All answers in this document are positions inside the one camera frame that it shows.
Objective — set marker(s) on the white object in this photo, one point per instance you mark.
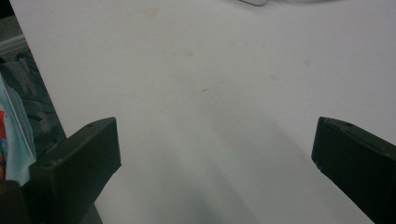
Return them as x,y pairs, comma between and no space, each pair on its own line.
253,2

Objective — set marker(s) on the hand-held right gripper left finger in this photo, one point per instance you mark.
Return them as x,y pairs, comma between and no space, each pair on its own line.
74,165

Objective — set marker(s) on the dark grey pants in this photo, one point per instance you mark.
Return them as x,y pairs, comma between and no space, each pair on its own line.
34,99

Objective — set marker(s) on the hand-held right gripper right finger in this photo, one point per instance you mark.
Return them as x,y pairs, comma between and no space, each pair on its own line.
358,161

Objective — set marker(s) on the colourful plastic bag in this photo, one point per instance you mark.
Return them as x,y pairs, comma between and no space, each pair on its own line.
14,137

